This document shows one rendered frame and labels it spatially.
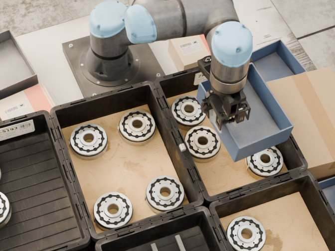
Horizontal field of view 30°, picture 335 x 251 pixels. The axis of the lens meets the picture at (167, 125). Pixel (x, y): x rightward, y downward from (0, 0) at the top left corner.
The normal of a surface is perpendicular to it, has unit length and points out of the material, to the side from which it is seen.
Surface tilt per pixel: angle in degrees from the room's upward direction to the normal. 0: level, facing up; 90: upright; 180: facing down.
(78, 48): 4
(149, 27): 51
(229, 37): 5
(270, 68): 0
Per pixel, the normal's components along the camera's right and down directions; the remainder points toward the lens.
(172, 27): 0.26, 0.50
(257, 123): 0.07, -0.50
